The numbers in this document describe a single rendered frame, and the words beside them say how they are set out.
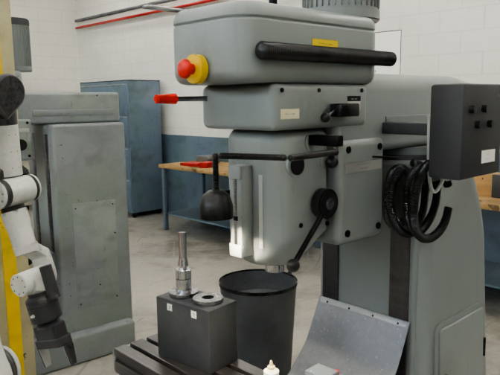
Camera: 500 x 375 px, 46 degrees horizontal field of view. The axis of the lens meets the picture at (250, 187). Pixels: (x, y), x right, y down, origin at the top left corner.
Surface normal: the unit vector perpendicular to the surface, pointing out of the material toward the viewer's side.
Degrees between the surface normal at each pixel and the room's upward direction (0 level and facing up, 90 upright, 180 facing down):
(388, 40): 90
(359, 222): 90
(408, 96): 90
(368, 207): 90
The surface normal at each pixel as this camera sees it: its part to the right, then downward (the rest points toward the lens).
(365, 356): -0.66, -0.33
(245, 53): 0.07, 0.15
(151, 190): 0.69, 0.10
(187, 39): -0.73, 0.11
